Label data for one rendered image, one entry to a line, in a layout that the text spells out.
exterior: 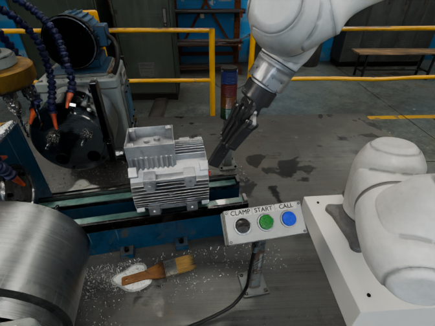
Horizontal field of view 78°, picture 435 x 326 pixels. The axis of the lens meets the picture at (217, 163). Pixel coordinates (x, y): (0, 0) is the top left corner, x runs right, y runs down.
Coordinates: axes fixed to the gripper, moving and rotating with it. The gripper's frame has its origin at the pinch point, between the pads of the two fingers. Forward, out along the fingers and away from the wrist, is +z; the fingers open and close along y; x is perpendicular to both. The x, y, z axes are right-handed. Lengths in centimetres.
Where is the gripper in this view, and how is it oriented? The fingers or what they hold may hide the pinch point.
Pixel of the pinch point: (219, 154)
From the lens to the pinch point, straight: 69.3
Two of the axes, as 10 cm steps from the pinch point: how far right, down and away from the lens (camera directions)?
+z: -4.9, 7.6, 4.3
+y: 1.9, 5.7, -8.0
